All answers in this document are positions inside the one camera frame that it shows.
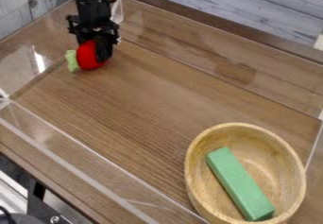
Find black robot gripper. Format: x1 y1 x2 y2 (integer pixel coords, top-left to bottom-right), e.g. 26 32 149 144
65 0 120 63

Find red plush strawberry toy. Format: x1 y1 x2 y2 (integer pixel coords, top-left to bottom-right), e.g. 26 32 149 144
64 40 105 73

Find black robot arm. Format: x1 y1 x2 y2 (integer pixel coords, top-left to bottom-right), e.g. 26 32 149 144
65 0 121 65

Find wooden bowl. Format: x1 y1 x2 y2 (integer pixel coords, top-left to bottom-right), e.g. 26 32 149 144
184 122 307 224

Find green rectangular block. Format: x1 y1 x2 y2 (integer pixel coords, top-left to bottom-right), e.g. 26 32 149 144
205 147 275 222

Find clear acrylic tray wall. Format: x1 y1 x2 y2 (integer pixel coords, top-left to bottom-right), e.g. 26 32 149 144
0 0 323 224

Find black metal bracket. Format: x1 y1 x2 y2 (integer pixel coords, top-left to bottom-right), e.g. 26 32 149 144
26 181 72 224

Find black cable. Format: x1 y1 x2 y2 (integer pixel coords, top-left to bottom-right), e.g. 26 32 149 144
0 203 17 224

